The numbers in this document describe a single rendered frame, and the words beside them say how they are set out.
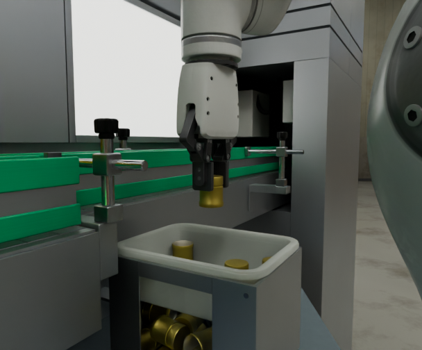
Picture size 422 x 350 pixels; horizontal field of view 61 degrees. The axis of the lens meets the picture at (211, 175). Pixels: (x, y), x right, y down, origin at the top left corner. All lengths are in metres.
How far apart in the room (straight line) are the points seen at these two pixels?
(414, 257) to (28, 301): 0.34
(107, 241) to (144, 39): 0.61
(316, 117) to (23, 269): 0.98
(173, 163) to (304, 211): 0.60
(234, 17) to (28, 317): 0.42
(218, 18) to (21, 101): 0.38
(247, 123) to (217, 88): 0.92
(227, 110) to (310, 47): 0.75
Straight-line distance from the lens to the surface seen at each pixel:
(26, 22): 0.75
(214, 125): 0.48
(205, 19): 0.50
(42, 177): 0.42
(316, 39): 1.23
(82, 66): 0.80
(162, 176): 0.72
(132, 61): 0.91
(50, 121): 0.74
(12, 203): 0.40
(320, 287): 1.27
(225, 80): 0.50
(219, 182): 0.50
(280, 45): 1.26
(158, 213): 0.68
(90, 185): 0.59
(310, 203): 1.21
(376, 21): 12.07
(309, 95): 1.20
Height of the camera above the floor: 1.15
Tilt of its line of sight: 5 degrees down
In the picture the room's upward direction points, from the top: straight up
